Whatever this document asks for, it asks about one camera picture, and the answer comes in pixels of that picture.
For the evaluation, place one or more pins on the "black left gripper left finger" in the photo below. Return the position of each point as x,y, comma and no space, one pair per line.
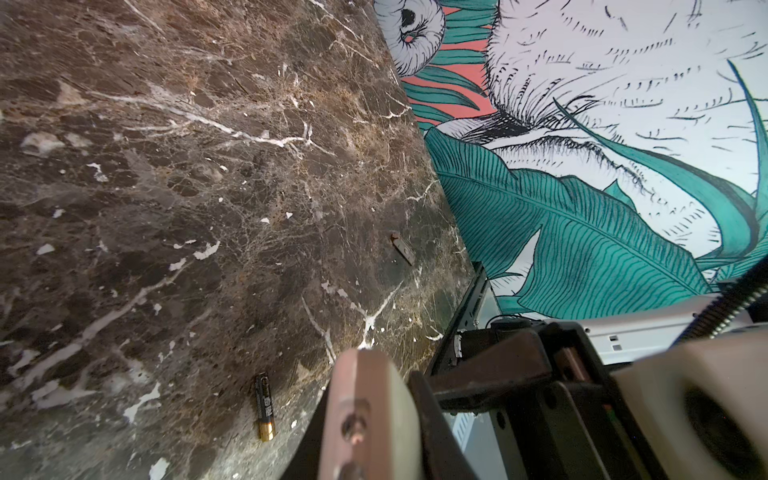
305,462

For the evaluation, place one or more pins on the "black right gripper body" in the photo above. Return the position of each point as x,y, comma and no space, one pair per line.
555,410

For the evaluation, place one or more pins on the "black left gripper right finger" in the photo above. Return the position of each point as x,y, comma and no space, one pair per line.
442,457

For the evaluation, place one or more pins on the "small dark battery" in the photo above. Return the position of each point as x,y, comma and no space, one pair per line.
265,408

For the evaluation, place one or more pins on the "grey remote control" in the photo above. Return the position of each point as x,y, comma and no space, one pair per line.
371,428

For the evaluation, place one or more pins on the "dark remote battery cover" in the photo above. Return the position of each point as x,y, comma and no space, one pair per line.
404,249

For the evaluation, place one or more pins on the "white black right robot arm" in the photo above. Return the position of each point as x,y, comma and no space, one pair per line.
619,342

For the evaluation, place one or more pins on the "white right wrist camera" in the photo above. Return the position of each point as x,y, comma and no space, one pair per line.
702,406

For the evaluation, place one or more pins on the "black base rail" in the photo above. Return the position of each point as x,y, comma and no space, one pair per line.
465,318

